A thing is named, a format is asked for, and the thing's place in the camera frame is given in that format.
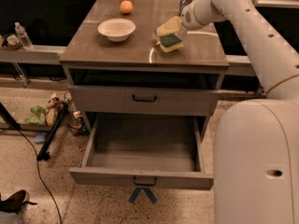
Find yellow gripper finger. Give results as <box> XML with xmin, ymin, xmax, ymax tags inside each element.
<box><xmin>153</xmin><ymin>16</ymin><xmax>187</xmax><ymax>38</ymax></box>
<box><xmin>159</xmin><ymin>42</ymin><xmax>183</xmax><ymax>53</ymax></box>

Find green sponge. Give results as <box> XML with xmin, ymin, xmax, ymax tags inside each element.
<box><xmin>159</xmin><ymin>34</ymin><xmax>181</xmax><ymax>47</ymax></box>

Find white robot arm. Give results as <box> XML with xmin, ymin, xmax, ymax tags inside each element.
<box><xmin>181</xmin><ymin>0</ymin><xmax>299</xmax><ymax>224</ymax></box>

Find grey drawer cabinet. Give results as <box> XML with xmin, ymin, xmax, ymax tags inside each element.
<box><xmin>61</xmin><ymin>0</ymin><xmax>228</xmax><ymax>128</ymax></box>

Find closed grey upper drawer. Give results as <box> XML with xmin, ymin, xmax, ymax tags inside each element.
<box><xmin>69</xmin><ymin>85</ymin><xmax>218</xmax><ymax>116</ymax></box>

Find open grey lower drawer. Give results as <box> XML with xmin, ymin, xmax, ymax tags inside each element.
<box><xmin>69</xmin><ymin>113</ymin><xmax>213</xmax><ymax>190</ymax></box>

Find orange fruit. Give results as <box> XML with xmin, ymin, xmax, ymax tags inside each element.
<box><xmin>120</xmin><ymin>1</ymin><xmax>133</xmax><ymax>14</ymax></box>

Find white bowl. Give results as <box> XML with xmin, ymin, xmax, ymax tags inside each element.
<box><xmin>97</xmin><ymin>19</ymin><xmax>135</xmax><ymax>42</ymax></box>

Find brown snack bag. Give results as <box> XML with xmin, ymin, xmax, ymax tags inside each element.
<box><xmin>45</xmin><ymin>92</ymin><xmax>62</xmax><ymax>126</ymax></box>

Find clear plastic water bottle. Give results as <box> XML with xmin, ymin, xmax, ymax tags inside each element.
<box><xmin>15</xmin><ymin>22</ymin><xmax>34</xmax><ymax>49</ymax></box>

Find blue tape cross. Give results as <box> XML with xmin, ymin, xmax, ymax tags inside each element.
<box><xmin>128</xmin><ymin>188</ymin><xmax>157</xmax><ymax>204</ymax></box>

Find green plastic bag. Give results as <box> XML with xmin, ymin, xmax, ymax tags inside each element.
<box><xmin>25</xmin><ymin>105</ymin><xmax>46</xmax><ymax>125</ymax></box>

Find small tray with items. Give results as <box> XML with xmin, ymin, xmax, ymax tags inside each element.
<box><xmin>0</xmin><ymin>35</ymin><xmax>21</xmax><ymax>51</ymax></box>

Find black tripod leg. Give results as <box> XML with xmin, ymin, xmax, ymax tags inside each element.
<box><xmin>36</xmin><ymin>105</ymin><xmax>67</xmax><ymax>161</ymax></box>

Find dark shoe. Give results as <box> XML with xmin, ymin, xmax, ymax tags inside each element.
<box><xmin>0</xmin><ymin>189</ymin><xmax>36</xmax><ymax>214</ymax></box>

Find black floor cable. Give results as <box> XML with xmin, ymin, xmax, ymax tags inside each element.
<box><xmin>0</xmin><ymin>103</ymin><xmax>64</xmax><ymax>224</ymax></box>

